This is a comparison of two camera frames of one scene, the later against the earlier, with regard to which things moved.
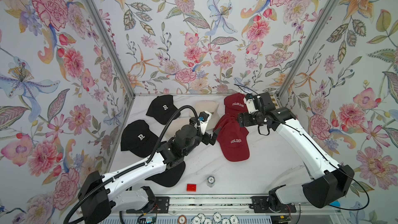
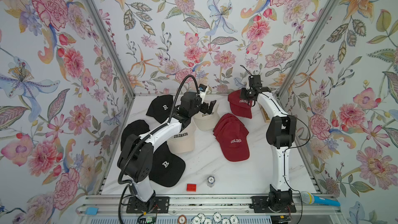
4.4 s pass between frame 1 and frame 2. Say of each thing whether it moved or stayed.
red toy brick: stayed
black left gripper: moved
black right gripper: moved
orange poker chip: stayed
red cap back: moved
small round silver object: stayed
